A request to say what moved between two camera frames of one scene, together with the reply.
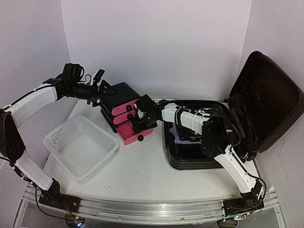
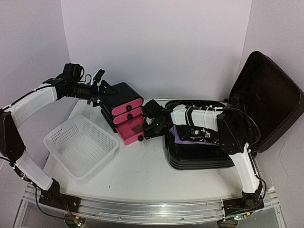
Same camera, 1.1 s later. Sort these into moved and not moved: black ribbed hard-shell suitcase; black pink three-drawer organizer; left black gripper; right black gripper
Moved: right black gripper
Not moved: black pink three-drawer organizer; black ribbed hard-shell suitcase; left black gripper
